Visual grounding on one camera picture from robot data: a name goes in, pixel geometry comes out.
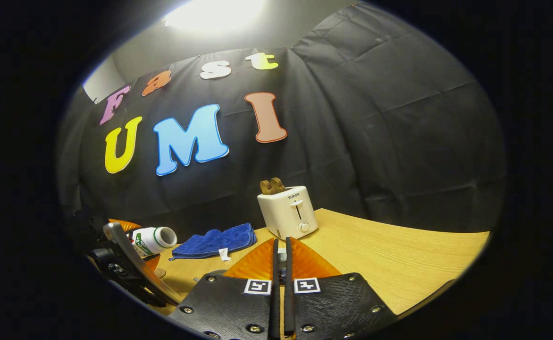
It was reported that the white toaster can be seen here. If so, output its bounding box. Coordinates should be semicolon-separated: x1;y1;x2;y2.
257;186;319;241

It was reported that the white plastic water bottle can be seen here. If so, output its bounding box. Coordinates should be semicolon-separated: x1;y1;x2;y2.
128;226;178;259

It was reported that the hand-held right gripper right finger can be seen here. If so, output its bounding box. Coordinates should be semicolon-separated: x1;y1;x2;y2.
284;236;398;340

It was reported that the blue towel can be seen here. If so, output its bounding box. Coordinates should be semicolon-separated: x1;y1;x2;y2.
168;222;258;262

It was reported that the black backdrop cloth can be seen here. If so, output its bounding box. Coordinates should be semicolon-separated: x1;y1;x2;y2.
57;2;507;235

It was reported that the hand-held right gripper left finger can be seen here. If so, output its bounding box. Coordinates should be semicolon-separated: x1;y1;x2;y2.
168;238;279;340

